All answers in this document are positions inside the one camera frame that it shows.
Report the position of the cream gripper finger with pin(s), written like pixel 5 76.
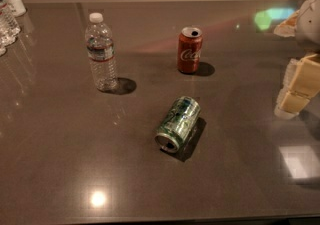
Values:
pixel 301 83
pixel 287 27

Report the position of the red cola can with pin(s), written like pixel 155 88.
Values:
pixel 189 50

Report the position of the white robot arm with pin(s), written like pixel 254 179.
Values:
pixel 307 31

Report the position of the clear plastic water bottle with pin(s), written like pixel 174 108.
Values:
pixel 100 48

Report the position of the green soda can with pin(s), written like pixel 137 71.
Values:
pixel 174 130

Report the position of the clear bottle at left edge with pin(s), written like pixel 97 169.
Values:
pixel 9 28

